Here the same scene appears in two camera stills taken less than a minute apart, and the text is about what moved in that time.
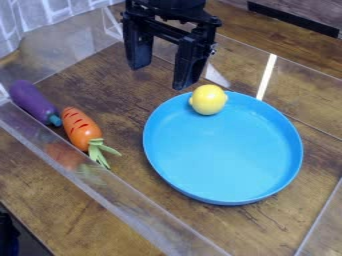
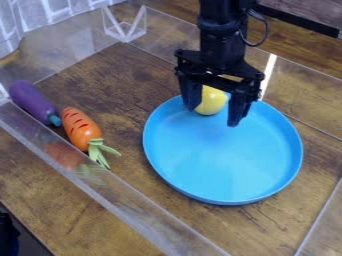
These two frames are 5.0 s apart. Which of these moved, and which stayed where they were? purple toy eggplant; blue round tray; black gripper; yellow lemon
Moved: black gripper
Stayed: yellow lemon; purple toy eggplant; blue round tray
